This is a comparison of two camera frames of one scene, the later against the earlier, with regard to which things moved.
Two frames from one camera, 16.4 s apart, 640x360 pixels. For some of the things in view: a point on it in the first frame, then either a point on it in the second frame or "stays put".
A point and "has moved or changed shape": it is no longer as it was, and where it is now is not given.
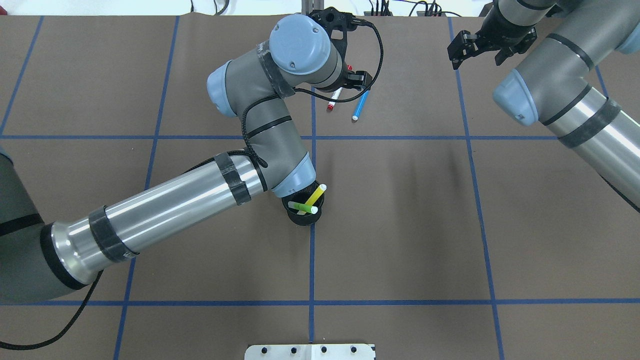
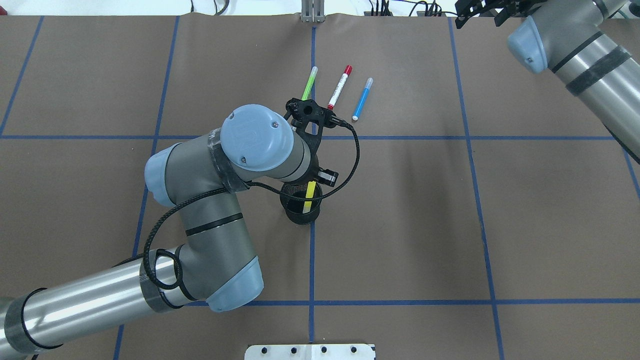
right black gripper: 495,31 -> 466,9
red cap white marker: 331,104 stays put
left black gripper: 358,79 -> 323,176
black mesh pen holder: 302,197 stays put
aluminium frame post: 308,6 stays put
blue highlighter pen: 361,105 stays put
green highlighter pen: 302,207 has moved or changed shape
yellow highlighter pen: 316,195 has moved or changed shape
